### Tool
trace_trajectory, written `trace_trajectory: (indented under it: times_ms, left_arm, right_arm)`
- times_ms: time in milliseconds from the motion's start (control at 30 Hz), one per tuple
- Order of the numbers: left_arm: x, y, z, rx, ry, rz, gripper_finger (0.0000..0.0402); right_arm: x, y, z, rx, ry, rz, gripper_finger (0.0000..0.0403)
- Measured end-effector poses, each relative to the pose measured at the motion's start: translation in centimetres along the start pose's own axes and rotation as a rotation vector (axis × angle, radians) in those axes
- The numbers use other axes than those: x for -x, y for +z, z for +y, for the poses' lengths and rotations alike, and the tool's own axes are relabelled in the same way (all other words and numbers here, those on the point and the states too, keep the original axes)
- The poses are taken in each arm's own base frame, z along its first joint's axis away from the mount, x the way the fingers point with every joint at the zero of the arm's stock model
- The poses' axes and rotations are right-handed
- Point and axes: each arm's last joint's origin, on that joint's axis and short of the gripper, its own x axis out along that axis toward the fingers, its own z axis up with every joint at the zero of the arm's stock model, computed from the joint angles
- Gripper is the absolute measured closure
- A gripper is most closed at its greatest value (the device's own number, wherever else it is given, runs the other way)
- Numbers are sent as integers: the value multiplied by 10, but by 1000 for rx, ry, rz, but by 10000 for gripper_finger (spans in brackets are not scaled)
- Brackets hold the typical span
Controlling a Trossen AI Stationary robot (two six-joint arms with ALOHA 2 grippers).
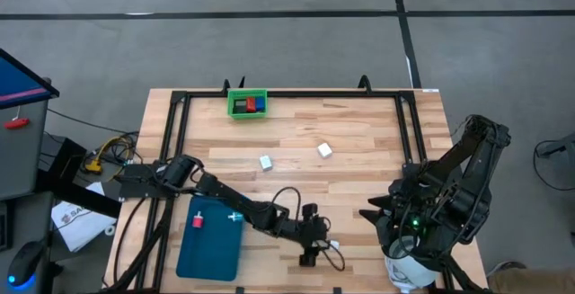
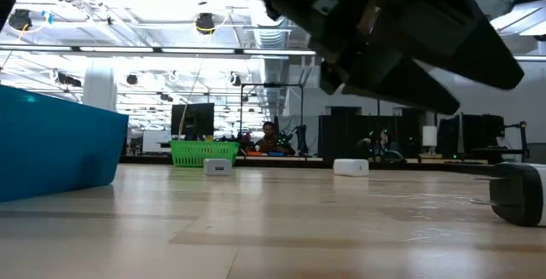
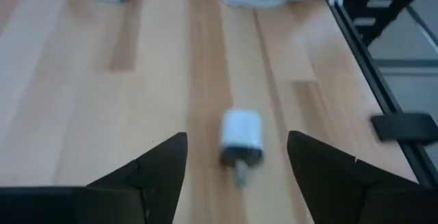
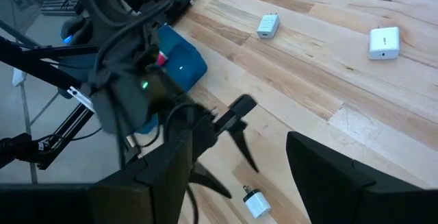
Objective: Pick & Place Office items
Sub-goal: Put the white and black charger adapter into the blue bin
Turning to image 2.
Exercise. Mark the large white wall charger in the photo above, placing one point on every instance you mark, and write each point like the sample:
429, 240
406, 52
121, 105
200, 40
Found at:
350, 167

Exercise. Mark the white cabinet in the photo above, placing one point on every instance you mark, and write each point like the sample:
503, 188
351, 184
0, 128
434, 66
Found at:
155, 140

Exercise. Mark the black partition screen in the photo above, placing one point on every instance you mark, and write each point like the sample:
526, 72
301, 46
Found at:
350, 136

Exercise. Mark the vertical spiral air duct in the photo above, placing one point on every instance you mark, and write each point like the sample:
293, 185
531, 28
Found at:
273, 40

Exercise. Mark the white column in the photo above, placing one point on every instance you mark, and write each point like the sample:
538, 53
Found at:
100, 83

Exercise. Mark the black ceiling spotlight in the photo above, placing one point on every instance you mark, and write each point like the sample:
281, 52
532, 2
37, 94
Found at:
20, 19
205, 23

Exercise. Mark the black screens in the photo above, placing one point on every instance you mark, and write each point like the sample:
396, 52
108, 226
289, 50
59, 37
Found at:
478, 131

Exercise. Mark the black gantry frame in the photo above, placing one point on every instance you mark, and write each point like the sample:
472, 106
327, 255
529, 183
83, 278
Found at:
273, 85

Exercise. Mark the green plastic basket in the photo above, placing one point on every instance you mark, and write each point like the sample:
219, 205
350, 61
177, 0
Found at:
192, 153

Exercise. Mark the blue plastic bin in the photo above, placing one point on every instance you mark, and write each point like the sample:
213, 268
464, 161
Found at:
51, 142

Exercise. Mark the white charger with black back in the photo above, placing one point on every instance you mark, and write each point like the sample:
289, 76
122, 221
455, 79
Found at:
516, 193

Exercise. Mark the white cylinder lamp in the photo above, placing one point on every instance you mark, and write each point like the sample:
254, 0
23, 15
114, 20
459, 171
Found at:
429, 136

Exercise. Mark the black monitor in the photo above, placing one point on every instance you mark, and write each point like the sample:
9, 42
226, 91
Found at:
194, 121

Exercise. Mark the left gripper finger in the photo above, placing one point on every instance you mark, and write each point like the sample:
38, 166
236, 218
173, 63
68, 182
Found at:
405, 83
439, 27

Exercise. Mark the long light bar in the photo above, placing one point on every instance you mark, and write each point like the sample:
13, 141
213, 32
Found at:
128, 49

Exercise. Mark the seated person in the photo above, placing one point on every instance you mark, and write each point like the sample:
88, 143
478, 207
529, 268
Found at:
269, 142

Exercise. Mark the black table frame rail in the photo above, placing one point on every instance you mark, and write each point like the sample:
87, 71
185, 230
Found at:
426, 166

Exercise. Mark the background black robot arm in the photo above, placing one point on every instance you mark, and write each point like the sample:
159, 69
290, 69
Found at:
300, 136

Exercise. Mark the small white wall charger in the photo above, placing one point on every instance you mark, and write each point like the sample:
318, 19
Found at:
217, 167

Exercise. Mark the black equipment stand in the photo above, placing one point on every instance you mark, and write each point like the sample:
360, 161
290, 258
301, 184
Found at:
523, 142

